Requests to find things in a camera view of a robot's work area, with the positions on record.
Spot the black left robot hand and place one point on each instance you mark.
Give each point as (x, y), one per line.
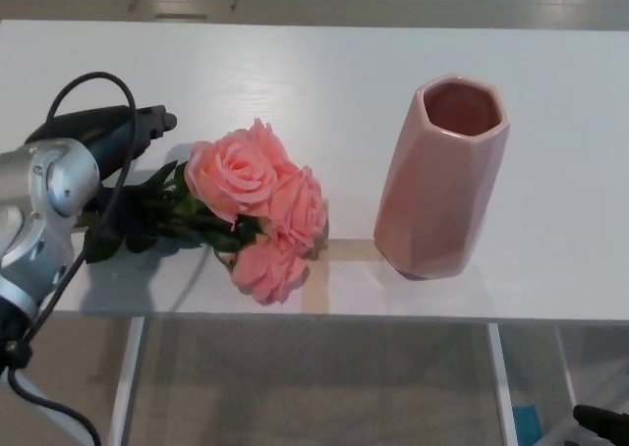
(98, 129)

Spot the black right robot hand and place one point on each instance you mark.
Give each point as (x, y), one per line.
(607, 424)

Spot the pink artificial rose bunch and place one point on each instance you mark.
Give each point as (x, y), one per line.
(231, 176)

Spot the pink faceted ceramic vase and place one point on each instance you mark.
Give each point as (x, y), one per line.
(432, 195)

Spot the white table leg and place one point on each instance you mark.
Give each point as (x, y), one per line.
(502, 387)
(566, 367)
(127, 387)

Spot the teal floor tape patch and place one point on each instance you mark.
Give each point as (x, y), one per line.
(528, 426)

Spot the long beige tape strip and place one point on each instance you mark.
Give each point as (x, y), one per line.
(316, 289)

